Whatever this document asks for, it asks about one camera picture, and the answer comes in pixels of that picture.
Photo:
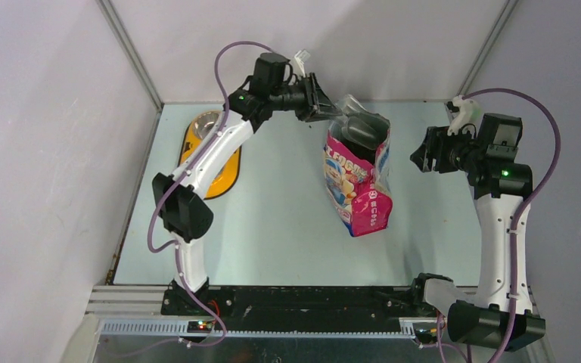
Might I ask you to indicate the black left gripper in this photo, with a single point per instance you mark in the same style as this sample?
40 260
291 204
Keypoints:
316 106

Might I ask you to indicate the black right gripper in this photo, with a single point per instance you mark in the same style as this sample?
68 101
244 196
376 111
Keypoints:
435 145

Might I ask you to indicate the pink blue pet food bag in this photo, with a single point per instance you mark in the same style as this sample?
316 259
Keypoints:
356 180

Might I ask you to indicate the clear plastic scoop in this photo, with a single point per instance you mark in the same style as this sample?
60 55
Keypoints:
358 125

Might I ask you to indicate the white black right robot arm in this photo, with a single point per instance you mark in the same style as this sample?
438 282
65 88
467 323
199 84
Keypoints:
500 314

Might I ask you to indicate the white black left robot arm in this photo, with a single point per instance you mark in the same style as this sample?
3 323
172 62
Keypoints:
180 195

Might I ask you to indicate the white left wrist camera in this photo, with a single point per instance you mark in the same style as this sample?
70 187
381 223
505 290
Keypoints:
299 61

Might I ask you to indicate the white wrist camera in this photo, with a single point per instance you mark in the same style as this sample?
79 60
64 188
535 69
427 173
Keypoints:
466 111
299 61

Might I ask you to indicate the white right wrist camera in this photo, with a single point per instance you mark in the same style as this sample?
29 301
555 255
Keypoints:
466 111

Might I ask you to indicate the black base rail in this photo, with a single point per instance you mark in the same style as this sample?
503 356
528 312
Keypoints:
330 310

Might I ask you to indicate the aluminium frame rail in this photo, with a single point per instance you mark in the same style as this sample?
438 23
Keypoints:
136 310

